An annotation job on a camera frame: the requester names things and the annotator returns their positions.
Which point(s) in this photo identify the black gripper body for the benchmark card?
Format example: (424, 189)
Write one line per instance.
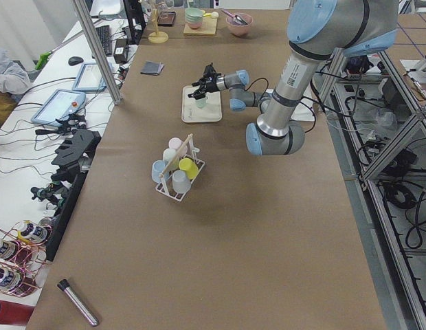
(211, 84)

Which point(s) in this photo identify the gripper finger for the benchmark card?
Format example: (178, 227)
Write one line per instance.
(198, 94)
(200, 82)

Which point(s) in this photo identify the green cup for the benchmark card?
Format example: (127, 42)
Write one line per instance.
(201, 102)

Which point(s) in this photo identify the cream rabbit tray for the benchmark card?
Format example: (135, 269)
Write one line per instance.
(190, 113)

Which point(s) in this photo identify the white wire cup rack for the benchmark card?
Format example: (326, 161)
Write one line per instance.
(178, 169)

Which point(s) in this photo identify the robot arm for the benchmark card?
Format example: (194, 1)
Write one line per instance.
(315, 29)

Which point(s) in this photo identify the pink cup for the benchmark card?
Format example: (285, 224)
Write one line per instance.
(175, 143)

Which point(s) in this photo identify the cream white cup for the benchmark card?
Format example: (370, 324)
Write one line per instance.
(171, 157)

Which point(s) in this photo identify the yellow cup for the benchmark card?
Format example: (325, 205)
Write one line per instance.
(189, 167)

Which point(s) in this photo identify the blue cup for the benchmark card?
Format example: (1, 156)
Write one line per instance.
(158, 167)

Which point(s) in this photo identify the grey cup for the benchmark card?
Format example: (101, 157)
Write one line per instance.
(180, 182)

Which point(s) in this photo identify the wooden cutting board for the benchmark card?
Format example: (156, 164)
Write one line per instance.
(205, 28)

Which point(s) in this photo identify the pink bowl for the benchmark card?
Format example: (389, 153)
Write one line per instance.
(240, 30)

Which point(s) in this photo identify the grey folded cloth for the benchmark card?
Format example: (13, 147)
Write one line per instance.
(152, 68)

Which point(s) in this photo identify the green stacked bowls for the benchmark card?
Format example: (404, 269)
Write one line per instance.
(194, 17)

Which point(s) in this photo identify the metal scoop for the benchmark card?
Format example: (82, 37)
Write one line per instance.
(235, 17)

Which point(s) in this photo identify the wooden mug tree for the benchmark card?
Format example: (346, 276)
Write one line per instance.
(156, 36)

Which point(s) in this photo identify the black keyboard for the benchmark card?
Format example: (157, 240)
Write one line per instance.
(104, 35)

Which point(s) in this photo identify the blue teach pendant far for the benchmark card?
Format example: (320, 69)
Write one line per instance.
(89, 79)

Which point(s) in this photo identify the blue teach pendant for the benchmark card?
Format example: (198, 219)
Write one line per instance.
(89, 79)
(58, 107)

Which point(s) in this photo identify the black computer mouse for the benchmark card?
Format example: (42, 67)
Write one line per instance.
(75, 60)

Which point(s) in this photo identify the black tool stand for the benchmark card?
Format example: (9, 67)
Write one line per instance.
(69, 170)

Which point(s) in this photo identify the blue teach pendant near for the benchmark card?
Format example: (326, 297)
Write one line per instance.
(58, 107)

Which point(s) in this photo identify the metal cylinder black cap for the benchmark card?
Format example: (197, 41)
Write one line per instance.
(67, 289)

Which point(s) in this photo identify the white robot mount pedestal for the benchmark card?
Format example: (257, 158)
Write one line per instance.
(304, 112)

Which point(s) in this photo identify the aluminium frame post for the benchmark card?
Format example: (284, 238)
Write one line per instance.
(93, 41)

